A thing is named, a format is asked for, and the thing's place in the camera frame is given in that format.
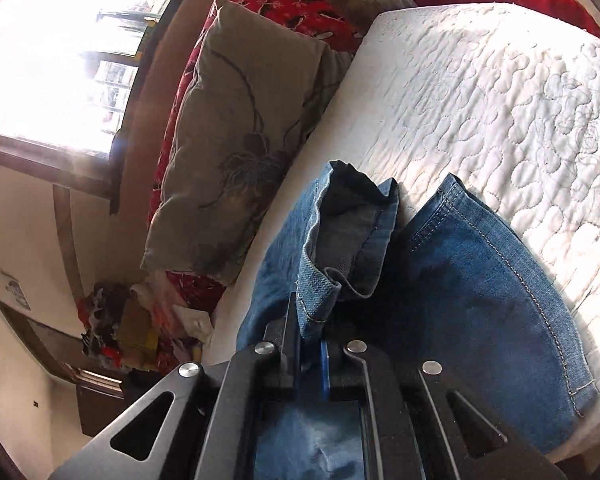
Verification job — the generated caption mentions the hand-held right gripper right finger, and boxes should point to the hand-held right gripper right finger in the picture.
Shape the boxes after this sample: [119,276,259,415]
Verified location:
[319,339,567,480]

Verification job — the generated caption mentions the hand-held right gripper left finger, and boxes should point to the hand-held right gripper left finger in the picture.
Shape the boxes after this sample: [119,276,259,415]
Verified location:
[45,294,302,480]

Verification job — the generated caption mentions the blue denim pants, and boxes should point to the blue denim pants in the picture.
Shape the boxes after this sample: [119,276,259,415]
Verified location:
[235,160,600,480]

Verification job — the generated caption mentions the pile of colourful clothes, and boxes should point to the pile of colourful clothes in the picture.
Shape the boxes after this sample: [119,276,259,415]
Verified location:
[77,280,216,373]

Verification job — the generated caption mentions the dark wooden cabinet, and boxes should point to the dark wooden cabinet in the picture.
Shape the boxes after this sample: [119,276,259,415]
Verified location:
[0,295,131,436]

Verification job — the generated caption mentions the grey floral pillow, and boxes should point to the grey floral pillow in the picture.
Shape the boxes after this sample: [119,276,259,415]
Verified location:
[140,0,353,281]

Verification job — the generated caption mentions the red patterned pillow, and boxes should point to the red patterned pillow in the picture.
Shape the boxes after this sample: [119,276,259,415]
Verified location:
[147,0,366,376]

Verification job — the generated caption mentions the wooden framed window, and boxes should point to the wooden framed window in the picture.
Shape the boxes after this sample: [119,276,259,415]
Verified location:
[0,0,206,171]

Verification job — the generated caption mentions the small wall poster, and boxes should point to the small wall poster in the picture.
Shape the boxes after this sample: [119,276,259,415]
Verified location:
[2,270,31,311]

